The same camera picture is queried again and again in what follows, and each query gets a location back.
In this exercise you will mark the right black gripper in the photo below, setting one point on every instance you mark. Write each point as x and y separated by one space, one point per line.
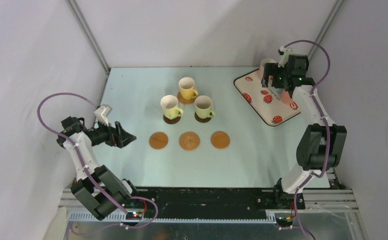
276 79

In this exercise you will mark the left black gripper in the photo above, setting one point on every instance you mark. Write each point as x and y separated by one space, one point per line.
117 137

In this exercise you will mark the light wooden coaster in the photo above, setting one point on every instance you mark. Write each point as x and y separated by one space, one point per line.
220 140
158 140

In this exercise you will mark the dark wooden coaster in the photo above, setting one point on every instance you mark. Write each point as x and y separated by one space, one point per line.
171 121
202 120

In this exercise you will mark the yellow-green mug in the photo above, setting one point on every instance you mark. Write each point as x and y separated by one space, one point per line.
170 107

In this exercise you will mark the woven rattan coaster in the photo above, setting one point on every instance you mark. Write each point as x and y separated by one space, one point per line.
185 101
189 141

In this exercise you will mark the yellow mug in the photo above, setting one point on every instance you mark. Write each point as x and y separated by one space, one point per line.
187 88

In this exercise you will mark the green mug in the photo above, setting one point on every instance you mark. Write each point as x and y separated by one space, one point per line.
203 107

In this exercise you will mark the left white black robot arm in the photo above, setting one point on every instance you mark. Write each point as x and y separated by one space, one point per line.
99 190

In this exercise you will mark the blue mug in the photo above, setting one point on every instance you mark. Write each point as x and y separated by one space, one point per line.
278 90

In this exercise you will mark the strawberry pattern tray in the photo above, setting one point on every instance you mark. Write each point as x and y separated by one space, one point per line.
265 101

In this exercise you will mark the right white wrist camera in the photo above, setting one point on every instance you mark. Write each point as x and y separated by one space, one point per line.
284 52

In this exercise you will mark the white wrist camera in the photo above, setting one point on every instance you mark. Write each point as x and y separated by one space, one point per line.
102 113
284 52

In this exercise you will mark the pink mug with handle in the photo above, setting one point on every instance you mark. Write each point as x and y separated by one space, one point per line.
285 98

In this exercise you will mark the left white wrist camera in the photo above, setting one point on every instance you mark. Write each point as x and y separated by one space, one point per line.
102 113

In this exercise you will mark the aluminium frame rail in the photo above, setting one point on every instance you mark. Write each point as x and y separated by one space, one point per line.
329 201

